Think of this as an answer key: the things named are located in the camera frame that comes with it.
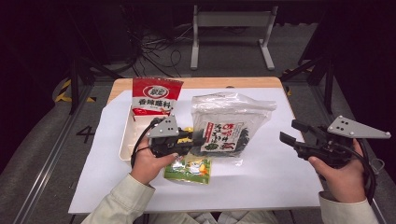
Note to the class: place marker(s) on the red seasoning packet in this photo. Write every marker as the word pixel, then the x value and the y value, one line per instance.
pixel 155 93

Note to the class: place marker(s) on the person's right hand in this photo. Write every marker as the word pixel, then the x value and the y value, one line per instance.
pixel 342 180

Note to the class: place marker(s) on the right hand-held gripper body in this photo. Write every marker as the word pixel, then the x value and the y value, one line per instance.
pixel 336 146

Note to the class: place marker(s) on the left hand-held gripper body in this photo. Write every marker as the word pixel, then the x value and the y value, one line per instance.
pixel 165 137

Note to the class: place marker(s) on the aluminium floor rail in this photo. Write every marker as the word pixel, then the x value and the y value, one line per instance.
pixel 320 99
pixel 46 161

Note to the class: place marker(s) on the clear dried seaweed packet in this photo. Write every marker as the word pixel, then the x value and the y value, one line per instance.
pixel 230 118

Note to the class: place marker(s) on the white table sheet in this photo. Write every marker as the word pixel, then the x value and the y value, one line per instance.
pixel 264 174

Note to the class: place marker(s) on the black metal stand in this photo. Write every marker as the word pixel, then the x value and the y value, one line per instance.
pixel 74 84
pixel 328 84

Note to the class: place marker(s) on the white plastic container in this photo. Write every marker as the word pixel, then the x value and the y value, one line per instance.
pixel 137 130

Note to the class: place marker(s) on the person's left hand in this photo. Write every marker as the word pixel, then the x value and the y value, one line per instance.
pixel 149 166

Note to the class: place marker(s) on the white metal stand frame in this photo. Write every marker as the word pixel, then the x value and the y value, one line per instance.
pixel 232 18

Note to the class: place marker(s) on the yellow green spouted pouch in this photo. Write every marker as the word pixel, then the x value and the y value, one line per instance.
pixel 190 169

